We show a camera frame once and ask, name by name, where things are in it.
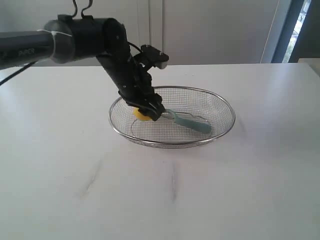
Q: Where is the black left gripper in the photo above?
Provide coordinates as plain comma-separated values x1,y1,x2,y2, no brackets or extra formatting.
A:
117,53,165,121

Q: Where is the yellow lemon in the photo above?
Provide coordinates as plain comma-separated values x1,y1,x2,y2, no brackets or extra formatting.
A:
133,107,152,121

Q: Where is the teal handled peeler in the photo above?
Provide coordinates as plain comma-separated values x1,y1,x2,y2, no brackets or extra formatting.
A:
161,108,212,134

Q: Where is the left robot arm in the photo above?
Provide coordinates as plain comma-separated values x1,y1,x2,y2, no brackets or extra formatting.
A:
0,15,169,121

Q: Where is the oval metal mesh basket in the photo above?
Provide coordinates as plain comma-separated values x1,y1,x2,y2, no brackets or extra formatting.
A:
108,85,236,149

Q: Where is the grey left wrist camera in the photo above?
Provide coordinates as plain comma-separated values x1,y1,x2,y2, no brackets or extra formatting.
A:
140,44,169,70

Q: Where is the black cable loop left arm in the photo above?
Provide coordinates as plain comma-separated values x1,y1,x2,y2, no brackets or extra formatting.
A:
71,0,93,19

